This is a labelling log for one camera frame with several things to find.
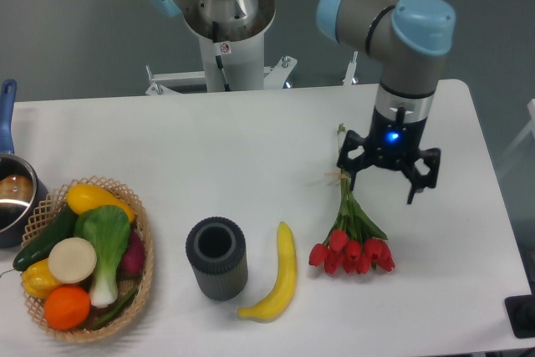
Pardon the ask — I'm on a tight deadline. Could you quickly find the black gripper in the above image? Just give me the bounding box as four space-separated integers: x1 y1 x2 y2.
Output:
336 106 442 206

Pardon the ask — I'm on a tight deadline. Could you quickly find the red tulip bouquet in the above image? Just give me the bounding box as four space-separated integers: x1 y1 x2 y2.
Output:
308 123 396 276

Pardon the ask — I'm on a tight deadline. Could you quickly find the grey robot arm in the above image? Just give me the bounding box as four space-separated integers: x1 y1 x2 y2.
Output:
150 0 456 193

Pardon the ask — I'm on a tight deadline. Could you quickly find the yellow banana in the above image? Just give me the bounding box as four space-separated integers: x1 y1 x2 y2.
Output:
237 222 298 322

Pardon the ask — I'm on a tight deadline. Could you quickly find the dark grey ribbed vase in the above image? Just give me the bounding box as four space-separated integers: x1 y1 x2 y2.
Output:
186 217 248 301

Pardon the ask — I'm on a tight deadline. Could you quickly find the black device at edge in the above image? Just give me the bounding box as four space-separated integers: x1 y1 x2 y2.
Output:
504 294 534 339

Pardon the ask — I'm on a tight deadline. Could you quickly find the purple sweet potato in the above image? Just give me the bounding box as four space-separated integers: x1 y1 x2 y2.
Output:
120 231 145 275

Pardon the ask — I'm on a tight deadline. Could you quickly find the green bok choy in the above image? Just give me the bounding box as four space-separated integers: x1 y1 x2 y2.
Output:
74 205 130 309

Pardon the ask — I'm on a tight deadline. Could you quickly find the yellow squash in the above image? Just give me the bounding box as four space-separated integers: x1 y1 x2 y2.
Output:
66 184 135 223

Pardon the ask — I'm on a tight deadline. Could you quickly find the green chili pepper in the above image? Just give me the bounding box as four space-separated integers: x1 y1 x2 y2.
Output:
89 288 138 330

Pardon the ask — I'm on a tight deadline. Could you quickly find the beige round disc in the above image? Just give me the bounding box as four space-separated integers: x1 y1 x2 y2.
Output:
48 237 97 284

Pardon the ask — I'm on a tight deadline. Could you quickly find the green cucumber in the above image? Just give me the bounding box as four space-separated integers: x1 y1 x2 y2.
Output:
13 205 78 272

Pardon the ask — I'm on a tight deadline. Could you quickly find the orange fruit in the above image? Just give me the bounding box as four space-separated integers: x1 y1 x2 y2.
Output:
44 285 91 330

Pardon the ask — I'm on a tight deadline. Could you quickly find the yellow bell pepper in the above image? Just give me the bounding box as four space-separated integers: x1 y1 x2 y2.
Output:
21 258 63 299

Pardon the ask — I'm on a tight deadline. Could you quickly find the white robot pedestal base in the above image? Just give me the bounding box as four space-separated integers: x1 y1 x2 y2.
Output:
145 36 298 95

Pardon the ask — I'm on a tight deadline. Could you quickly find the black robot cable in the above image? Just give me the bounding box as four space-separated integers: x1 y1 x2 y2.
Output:
210 21 232 92

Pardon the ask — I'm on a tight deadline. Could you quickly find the blue handled saucepan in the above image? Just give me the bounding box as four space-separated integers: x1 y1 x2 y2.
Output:
1 79 48 248

